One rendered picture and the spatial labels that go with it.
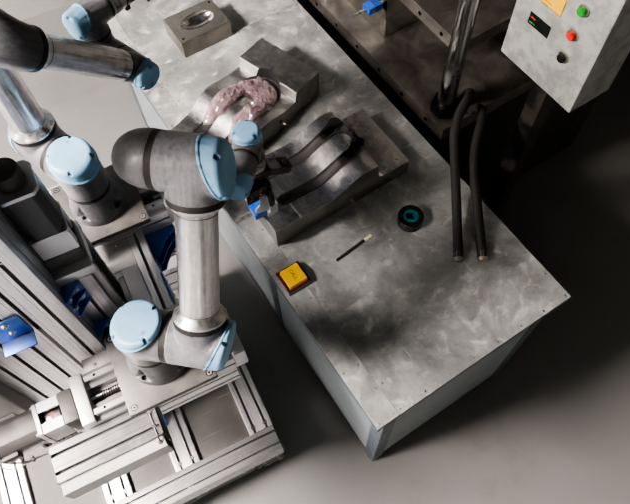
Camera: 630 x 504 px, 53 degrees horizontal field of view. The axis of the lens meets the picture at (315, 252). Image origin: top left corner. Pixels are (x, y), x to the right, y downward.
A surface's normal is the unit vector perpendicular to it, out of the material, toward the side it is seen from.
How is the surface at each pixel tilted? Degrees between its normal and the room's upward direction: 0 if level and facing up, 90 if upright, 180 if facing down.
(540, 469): 0
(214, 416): 0
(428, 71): 0
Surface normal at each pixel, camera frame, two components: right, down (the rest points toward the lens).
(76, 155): 0.08, -0.39
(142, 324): -0.15, -0.47
